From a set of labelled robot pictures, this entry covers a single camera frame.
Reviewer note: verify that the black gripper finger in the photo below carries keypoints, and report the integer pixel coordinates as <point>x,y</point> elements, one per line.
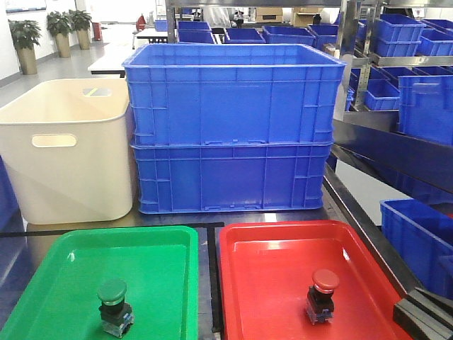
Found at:
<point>424,315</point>

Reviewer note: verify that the red mushroom push button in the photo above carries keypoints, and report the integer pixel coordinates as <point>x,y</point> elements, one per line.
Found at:
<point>319,303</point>

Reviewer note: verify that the green mushroom push button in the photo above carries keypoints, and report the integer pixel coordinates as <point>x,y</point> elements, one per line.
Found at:
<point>116,315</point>

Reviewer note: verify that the blue bin lower right floor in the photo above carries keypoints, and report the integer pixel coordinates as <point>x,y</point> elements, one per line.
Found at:
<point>423,238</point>

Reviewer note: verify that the red plastic tray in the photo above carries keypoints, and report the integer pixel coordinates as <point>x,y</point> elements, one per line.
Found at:
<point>267,269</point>

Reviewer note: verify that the green plastic tray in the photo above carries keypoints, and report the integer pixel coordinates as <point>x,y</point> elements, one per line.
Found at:
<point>153,270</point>

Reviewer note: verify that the stacked lower blue crate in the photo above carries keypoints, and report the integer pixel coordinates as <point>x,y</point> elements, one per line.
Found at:
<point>205,179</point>

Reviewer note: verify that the stacked blue crate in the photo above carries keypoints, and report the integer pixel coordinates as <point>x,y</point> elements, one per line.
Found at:
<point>205,94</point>
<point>205,179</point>

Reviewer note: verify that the stacked upper blue crate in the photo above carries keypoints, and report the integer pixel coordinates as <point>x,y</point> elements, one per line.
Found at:
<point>205,94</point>

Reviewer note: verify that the cream plastic basket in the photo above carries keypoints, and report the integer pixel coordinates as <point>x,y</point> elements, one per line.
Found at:
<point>65,146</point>

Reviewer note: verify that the red fire extinguisher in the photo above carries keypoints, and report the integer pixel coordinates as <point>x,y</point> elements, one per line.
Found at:
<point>97,31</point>

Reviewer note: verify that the potted plant right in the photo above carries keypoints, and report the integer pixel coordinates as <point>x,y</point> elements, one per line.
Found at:
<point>81,22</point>

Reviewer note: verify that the potted plant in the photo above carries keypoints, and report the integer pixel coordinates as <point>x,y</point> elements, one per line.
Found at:
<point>25,36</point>
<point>81,22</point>
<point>59,27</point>

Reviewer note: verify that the potted plant middle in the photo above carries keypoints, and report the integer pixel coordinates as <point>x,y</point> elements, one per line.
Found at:
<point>59,27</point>

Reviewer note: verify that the potted plant left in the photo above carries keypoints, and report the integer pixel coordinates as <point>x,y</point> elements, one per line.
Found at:
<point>25,36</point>

